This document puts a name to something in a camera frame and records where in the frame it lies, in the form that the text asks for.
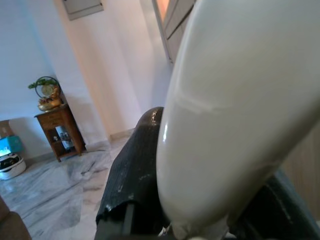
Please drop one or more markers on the cream plastic dustpan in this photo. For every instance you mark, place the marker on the cream plastic dustpan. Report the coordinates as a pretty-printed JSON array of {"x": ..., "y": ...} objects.
[{"x": 225, "y": 125}]

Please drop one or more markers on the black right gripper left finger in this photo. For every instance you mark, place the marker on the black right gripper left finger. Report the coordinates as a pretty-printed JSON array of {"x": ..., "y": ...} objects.
[{"x": 130, "y": 175}]

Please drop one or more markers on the white round appliance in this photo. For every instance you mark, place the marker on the white round appliance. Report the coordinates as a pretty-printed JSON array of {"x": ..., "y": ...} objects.
[{"x": 11, "y": 166}]

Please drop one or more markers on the grey electrical panel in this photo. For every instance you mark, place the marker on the grey electrical panel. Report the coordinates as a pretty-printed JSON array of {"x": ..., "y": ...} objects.
[{"x": 82, "y": 6}]

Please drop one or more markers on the plain cardboard box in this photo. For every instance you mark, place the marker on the plain cardboard box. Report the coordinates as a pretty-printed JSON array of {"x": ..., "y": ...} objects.
[{"x": 5, "y": 127}]

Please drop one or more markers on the blue printed box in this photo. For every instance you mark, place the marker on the blue printed box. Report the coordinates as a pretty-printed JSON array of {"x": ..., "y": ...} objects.
[{"x": 10, "y": 147}]

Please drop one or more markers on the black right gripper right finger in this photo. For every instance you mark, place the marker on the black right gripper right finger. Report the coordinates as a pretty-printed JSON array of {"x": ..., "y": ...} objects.
[{"x": 282, "y": 215}]

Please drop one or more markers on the brown wooden side table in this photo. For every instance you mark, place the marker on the brown wooden side table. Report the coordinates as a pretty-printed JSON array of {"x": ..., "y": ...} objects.
[{"x": 60, "y": 135}]

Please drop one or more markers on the grey panelled door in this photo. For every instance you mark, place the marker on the grey panelled door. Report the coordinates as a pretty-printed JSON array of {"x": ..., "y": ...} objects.
[{"x": 175, "y": 20}]

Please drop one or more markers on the brown sofa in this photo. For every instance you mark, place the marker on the brown sofa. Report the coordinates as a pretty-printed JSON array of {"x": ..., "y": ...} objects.
[{"x": 10, "y": 225}]

